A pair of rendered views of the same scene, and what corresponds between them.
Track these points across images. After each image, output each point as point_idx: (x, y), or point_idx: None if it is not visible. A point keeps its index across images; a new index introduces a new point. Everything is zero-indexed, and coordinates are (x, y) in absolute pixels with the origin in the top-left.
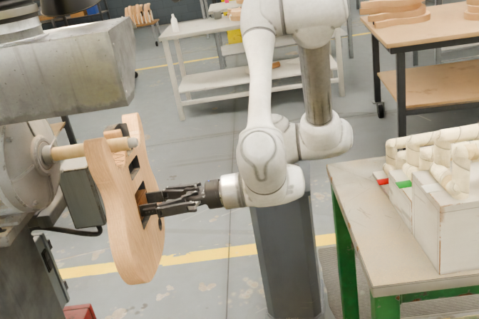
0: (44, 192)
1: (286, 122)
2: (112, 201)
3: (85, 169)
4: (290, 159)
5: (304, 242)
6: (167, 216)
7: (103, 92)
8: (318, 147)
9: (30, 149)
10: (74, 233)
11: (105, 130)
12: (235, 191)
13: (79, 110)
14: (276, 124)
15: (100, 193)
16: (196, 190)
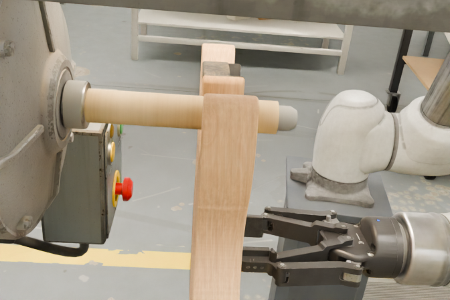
0: (44, 193)
1: (384, 110)
2: (217, 250)
3: (100, 135)
4: (374, 167)
5: (356, 290)
6: (297, 285)
7: None
8: (426, 158)
9: (41, 83)
10: (37, 247)
11: (207, 73)
12: (442, 256)
13: (299, 11)
14: (371, 110)
15: (197, 228)
16: (343, 232)
